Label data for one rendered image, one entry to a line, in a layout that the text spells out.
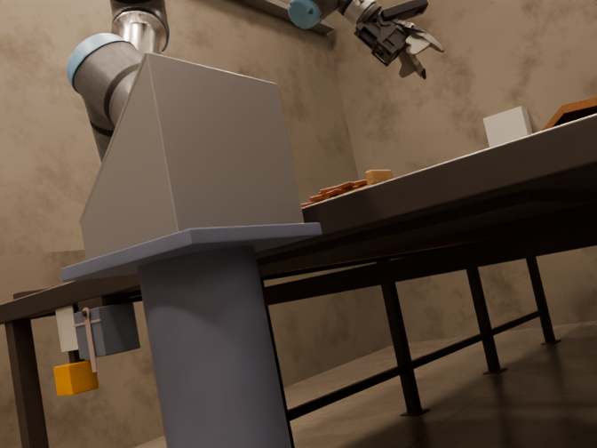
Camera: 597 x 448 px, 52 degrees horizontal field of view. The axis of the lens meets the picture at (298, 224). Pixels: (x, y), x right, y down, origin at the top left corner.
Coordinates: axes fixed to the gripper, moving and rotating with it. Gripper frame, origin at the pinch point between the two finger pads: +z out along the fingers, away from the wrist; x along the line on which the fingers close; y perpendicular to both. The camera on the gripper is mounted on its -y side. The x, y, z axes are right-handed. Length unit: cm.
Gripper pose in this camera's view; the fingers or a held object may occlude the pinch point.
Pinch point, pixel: (436, 64)
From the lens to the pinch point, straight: 154.6
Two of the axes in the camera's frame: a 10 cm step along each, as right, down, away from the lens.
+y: -6.7, 7.2, -1.8
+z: 7.4, 6.7, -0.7
